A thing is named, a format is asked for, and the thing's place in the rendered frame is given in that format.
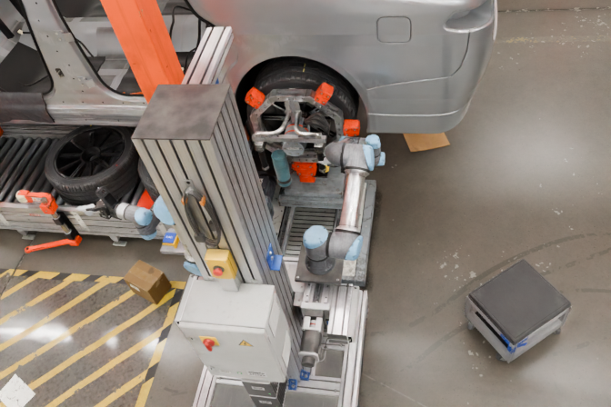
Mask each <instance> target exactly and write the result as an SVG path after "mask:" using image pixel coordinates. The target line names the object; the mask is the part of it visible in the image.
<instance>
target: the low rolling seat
mask: <svg viewBox="0 0 611 407"><path fill-rule="evenodd" d="M571 308H572V306H571V302H570V301H569V300H567V298H566V297H565V296H564V295H563V294H562V293H561V292H559V291H558V290H557V288H555V287H554V286H553V285H552V284H551V283H550V282H549V281H548V280H547V279H546V278H545V277H544V276H542V275H541V274H540V273H539V272H538V271H537V270H536V269H535V268H534V267H533V266H532V265H531V264H529V263H528V262H527V261H526V260H525V259H521V260H520V261H518V262H517V263H515V264H513V265H511V266H510V267H508V268H507V269H505V270H504V271H503V272H501V273H500V274H498V275H496V276H495V277H493V278H492V279H490V280H489V281H487V282H486V283H484V284H482V285H480V286H479V287H477V288H476V289H474V291H472V292H471V293H469V295H468V296H467V297H466V307H465V313H464V315H466V318H467V319H468V320H469V324H468V326H467V328H468V329H469V330H473V329H474V328H475V327H476V328H477V330H478V331H480V332H481V333H482V335H483V336H484V337H485V338H486V339H487V340H488V341H489V342H490V344H491V345H492V346H493V347H494V348H495V349H496V350H497V351H498V353H496V358H497V359H498V360H499V361H501V362H506V361H507V363H510V362H512V361H513V360H514V359H515V358H517V357H518V356H520V355H521V354H522V353H524V352H526V351H527V350H528V349H530V348H531V347H533V346H534V345H536V344H537V343H538V342H540V341H542V340H543V339H545V338H546V337H547V336H548V335H549V334H551V333H552V334H560V333H561V328H560V327H561V326H562V325H564V323H565V321H566V318H567V316H568V314H569V312H570V310H571Z"/></svg>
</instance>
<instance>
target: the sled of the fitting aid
mask: <svg viewBox="0 0 611 407"><path fill-rule="evenodd" d="M346 177H347V175H346ZM345 188H346V180H345V186H344V191H343V197H342V198H340V197H321V196H301V195H285V187H282V186H281V188H280V192H279V195H278V199H277V200H278V203H279V206H290V207H308V208H326V209H342V205H343V200H344V193H345Z"/></svg>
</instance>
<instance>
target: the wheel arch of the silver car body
mask: <svg viewBox="0 0 611 407"><path fill-rule="evenodd" d="M280 56H298V57H304V58H308V59H312V60H315V59H313V58H309V57H305V56H300V55H279V56H274V57H270V58H266V59H265V60H262V61H260V62H258V63H256V64H255V65H253V66H251V67H250V68H249V69H248V70H246V71H245V73H244V74H243V75H242V76H241V78H240V79H239V81H238V83H237V85H236V88H235V92H234V96H235V101H236V104H237V107H238V111H239V113H240V116H241V120H242V123H243V126H244V128H245V123H246V120H247V111H246V110H247V103H246V102H245V97H246V94H247V92H248V91H249V90H250V89H251V88H252V87H253V86H254V84H255V80H256V78H257V75H258V74H259V72H260V71H261V69H262V68H263V67H264V66H265V65H267V64H268V63H269V62H271V61H273V60H274V59H276V58H278V57H280ZM315 61H317V62H320V61H318V60H315ZM320 63H322V64H324V65H327V64H325V63H323V62H320ZM327 66H329V67H331V68H333V67H332V66H330V65H327ZM333 69H334V70H336V69H335V68H333ZM336 71H337V70H336ZM337 72H338V73H339V74H341V73H340V72H339V71H337ZM341 75H342V76H343V77H344V78H345V79H347V78H346V77H345V76H344V75H343V74H341ZM347 80H348V79H347ZM348 81H349V80H348ZM349 82H350V81H349ZM350 84H351V85H352V86H353V87H354V88H355V89H356V87H355V86H354V85H353V84H352V83H351V82H350ZM356 90H357V89H356ZM357 92H358V90H357ZM358 96H360V97H361V99H362V101H363V103H364V105H365V108H366V103H365V101H364V99H363V97H362V95H361V94H360V93H359V92H358ZM366 114H367V128H366V132H367V133H368V131H369V115H368V111H367V108H366Z"/></svg>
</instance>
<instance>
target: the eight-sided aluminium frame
mask: <svg viewBox="0 0 611 407"><path fill-rule="evenodd" d="M315 96H316V91H314V90H312V89H273V90H272V91H270V93H269V94H268V95H267V96H266V97H265V100H264V102H263V104H262V105H260V106H259V107H258V108H257V109H255V108H254V109H253V110H252V112H251V114H250V119H251V120H250V121H251V122H252V126H253V128H254V132H255V131H264V127H263V125H262V121H261V117H260V115H261V114H262V113H263V112H264V111H265V110H266V109H267V108H268V107H269V106H270V105H271V104H272V103H274V102H284V101H288V102H294V101H298V102H309V103H310V104H312V105H314V106H315V107H316V108H318V109H319V110H321V111H322V112H324V113H325V114H327V115H329V116H330V117H331V118H333V119H334V120H335V124H336V137H337V138H336V139H335V140H334V141H333V142H339V139H340V137H341V136H344V133H343V124H344V117H343V115H344V114H343V111H342V110H341V109H340V108H338V107H336V106H335V105H333V104H332V103H330V102H329V101H327V103H326V104H325V105H323V104H320V103H318V102H317V101H315ZM333 142H332V143H333ZM265 149H267V150H268V151H270V152H273V151H275V150H283V148H282V145H281V144H279V143H277V142H266V146H265ZM285 155H286V159H287V161H288V162H290V163H291V162H302V163H318V160H317V154H316V153H315V152H312V151H304V152H303V153H302V154H301V155H299V156H291V155H289V154H285Z"/></svg>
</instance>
